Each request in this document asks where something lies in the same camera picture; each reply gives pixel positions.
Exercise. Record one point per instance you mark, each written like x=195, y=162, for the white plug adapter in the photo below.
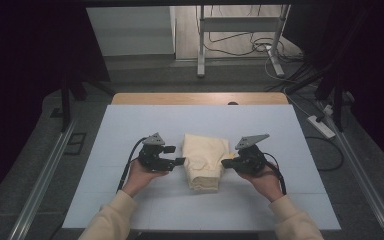
x=328, y=110

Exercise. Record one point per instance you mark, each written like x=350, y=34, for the person's right hand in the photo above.
x=268, y=183

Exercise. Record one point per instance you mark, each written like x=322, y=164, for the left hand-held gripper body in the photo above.
x=151, y=158

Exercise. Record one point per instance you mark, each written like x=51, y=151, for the white metal stand frame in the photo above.
x=240, y=24

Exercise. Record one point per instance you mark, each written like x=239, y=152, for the cream baby pants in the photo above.
x=205, y=160

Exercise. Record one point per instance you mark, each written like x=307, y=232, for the white power strip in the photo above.
x=321, y=126

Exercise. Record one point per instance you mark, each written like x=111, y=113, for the light blue table mat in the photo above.
x=130, y=126

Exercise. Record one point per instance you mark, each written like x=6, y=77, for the person's left hand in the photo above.
x=140, y=180

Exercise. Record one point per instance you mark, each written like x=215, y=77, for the dark curtain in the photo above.
x=20, y=83
x=373, y=66

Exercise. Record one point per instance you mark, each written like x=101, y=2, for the aluminium floor rail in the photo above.
x=363, y=180
x=43, y=180

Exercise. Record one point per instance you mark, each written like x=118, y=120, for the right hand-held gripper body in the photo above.
x=251, y=160

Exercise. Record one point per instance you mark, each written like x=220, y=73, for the black metal stand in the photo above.
x=337, y=106
x=65, y=100

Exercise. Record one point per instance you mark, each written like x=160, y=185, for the black round table grommet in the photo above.
x=232, y=103

